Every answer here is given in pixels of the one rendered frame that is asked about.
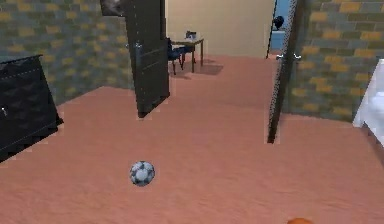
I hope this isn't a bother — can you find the silver door lever handle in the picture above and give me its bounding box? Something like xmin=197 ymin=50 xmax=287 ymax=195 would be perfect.
xmin=275 ymin=52 xmax=303 ymax=62

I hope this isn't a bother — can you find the dark round object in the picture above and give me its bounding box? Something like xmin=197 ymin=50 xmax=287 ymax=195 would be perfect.
xmin=272 ymin=15 xmax=285 ymax=32

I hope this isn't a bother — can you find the black chest of drawers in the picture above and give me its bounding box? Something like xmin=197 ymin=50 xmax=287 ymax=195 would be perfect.
xmin=0 ymin=54 xmax=65 ymax=164

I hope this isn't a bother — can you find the white bed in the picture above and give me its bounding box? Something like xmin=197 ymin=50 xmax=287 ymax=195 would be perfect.
xmin=352 ymin=58 xmax=384 ymax=148

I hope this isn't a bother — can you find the brown wooden table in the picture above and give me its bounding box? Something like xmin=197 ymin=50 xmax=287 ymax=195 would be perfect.
xmin=171 ymin=37 xmax=205 ymax=74

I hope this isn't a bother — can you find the dark framed wall picture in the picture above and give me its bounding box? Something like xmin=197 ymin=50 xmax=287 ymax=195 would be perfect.
xmin=99 ymin=0 xmax=126 ymax=18

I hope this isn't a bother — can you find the dark blue chair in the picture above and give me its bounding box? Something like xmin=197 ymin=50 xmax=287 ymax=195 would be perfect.
xmin=166 ymin=37 xmax=196 ymax=76

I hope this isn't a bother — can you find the black and white soccer ball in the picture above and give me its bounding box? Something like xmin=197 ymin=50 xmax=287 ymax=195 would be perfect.
xmin=129 ymin=160 xmax=156 ymax=188

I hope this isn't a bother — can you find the dark speckled room door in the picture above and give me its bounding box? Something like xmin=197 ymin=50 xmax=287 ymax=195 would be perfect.
xmin=266 ymin=0 xmax=306 ymax=145

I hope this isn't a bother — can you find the black room door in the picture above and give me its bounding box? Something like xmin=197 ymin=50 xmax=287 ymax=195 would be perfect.
xmin=123 ymin=0 xmax=171 ymax=119

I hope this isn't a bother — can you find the orange basketball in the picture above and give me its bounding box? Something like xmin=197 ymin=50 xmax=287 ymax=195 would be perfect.
xmin=286 ymin=217 xmax=315 ymax=224

